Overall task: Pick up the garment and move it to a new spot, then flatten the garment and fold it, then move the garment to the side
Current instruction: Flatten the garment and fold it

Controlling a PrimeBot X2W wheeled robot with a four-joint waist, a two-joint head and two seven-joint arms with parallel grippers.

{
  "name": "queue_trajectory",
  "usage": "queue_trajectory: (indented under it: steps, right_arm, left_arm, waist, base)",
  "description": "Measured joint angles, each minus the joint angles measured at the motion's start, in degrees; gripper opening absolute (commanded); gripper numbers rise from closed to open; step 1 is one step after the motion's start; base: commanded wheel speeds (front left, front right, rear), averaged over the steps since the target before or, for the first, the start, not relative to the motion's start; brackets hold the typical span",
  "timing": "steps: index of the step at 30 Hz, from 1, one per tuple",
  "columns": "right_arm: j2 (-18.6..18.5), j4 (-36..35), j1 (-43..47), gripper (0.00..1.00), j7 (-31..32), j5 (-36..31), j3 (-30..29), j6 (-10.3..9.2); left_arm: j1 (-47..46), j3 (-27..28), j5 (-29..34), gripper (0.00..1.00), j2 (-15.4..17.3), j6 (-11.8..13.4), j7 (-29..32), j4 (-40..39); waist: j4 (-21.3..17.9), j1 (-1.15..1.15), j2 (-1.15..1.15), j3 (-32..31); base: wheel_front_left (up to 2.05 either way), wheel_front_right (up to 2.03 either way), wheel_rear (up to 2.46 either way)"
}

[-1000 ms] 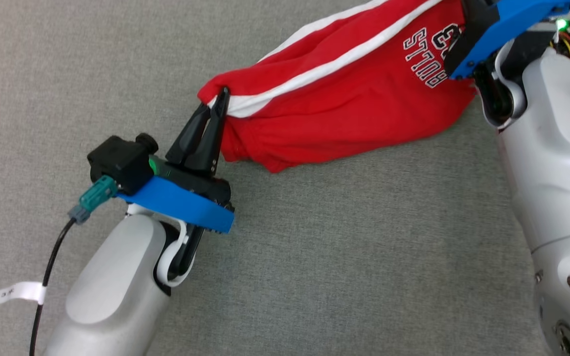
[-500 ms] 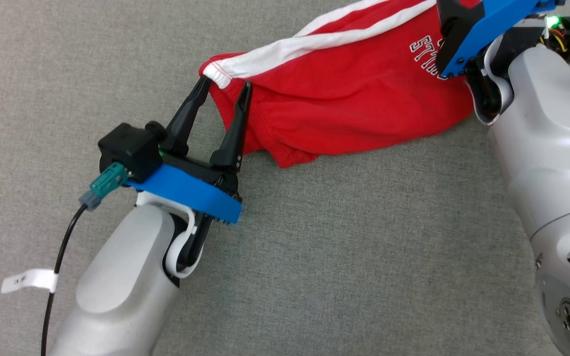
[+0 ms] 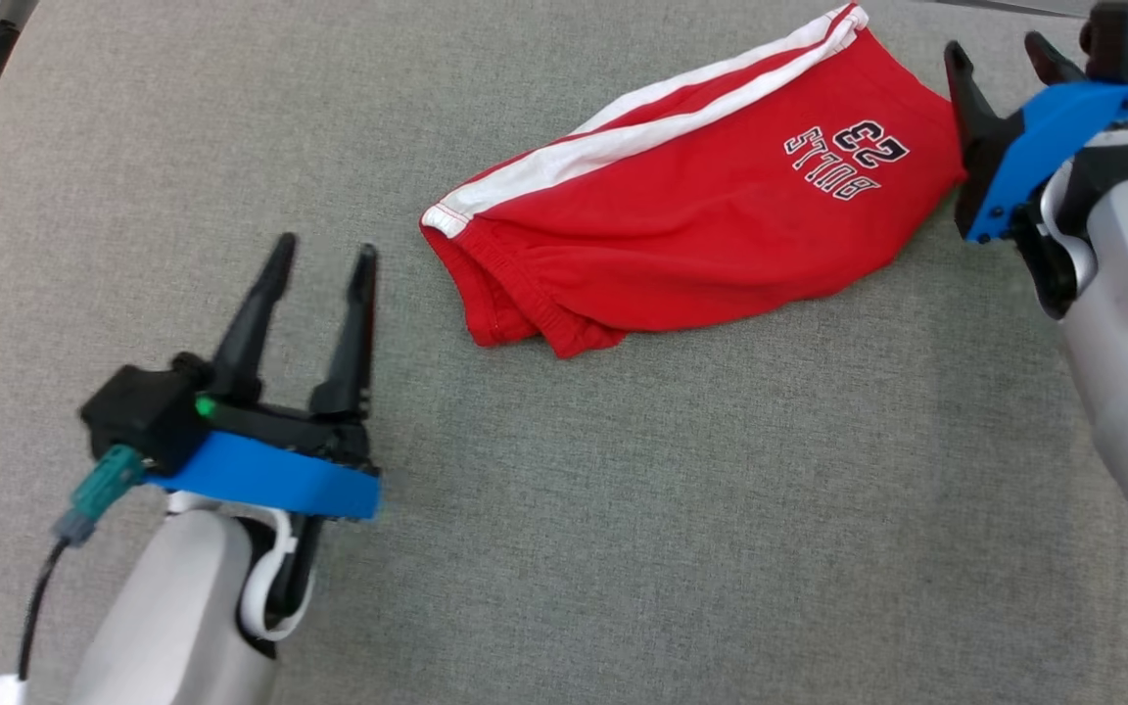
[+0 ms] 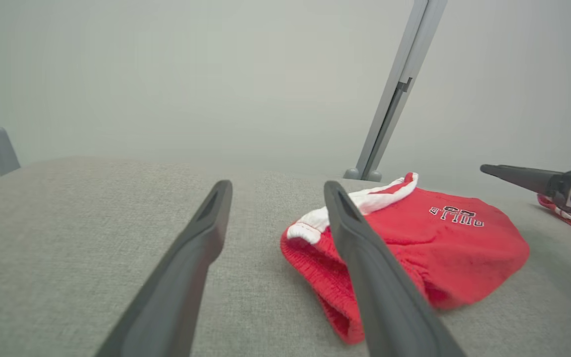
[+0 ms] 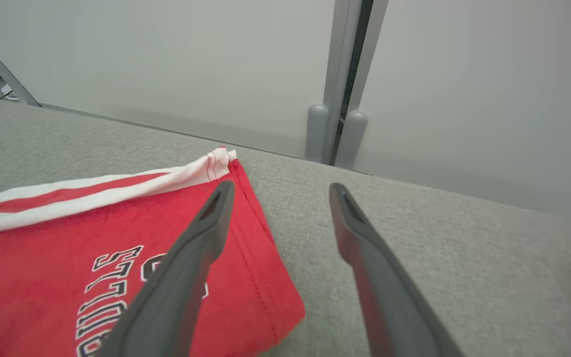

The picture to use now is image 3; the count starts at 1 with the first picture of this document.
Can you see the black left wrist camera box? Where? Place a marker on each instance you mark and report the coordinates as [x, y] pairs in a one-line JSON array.
[[138, 416]]

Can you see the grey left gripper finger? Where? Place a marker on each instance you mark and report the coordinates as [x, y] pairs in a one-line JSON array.
[[353, 343], [246, 333]]

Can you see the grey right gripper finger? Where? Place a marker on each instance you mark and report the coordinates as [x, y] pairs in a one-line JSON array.
[[977, 108], [1054, 64]]

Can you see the red shorts with white stripe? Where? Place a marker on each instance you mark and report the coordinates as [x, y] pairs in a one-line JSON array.
[[701, 225]]

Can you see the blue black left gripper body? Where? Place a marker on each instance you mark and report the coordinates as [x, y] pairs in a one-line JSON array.
[[270, 470]]

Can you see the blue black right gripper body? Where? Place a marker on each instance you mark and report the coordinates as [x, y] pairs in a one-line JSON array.
[[1054, 127]]

